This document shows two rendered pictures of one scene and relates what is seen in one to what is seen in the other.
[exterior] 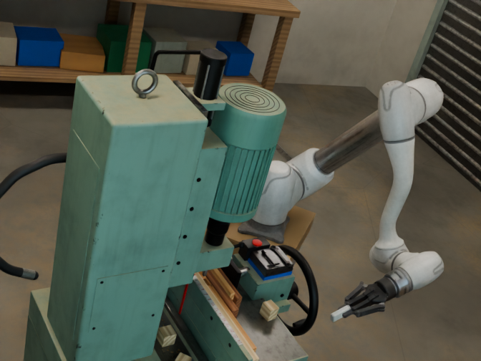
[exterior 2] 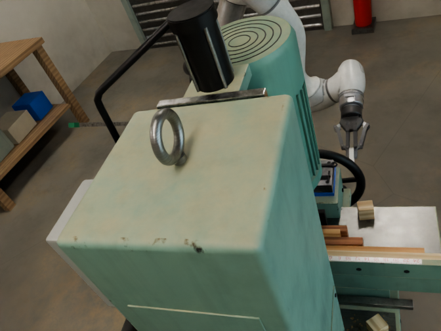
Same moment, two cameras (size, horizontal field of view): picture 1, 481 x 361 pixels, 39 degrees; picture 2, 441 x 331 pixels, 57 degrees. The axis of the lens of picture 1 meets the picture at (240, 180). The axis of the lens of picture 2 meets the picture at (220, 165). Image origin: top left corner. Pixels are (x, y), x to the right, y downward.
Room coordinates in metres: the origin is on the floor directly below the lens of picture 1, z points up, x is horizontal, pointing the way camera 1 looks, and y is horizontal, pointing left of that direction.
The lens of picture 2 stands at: (0.98, 0.35, 1.78)
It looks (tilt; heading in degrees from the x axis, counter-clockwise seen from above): 40 degrees down; 338
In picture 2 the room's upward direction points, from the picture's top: 23 degrees counter-clockwise
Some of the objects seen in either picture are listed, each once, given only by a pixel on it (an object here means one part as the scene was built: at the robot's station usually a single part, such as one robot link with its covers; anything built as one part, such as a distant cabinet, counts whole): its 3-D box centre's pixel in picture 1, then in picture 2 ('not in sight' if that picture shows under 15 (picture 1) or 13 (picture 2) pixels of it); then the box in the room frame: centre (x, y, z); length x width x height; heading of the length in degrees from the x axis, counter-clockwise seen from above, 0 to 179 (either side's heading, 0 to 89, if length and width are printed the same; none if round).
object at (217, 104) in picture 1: (204, 88); (210, 73); (1.41, 0.13, 1.54); 0.08 x 0.08 x 0.17; 39
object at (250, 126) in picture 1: (237, 153); (262, 117); (1.50, 0.03, 1.35); 0.18 x 0.18 x 0.31
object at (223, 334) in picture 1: (193, 287); (306, 264); (1.46, 0.04, 0.93); 0.60 x 0.02 x 0.06; 39
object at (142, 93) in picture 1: (144, 83); (168, 138); (1.32, 0.25, 1.55); 0.06 x 0.02 x 0.07; 129
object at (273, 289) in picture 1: (260, 276); (315, 196); (1.61, -0.13, 0.91); 0.15 x 0.14 x 0.09; 39
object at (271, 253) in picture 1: (266, 256); (309, 177); (1.61, -0.13, 0.99); 0.13 x 0.11 x 0.06; 39
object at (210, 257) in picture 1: (203, 254); not in sight; (1.49, 0.04, 1.03); 0.14 x 0.07 x 0.09; 129
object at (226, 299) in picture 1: (213, 289); (315, 245); (1.49, -0.01, 0.92); 0.23 x 0.02 x 0.04; 39
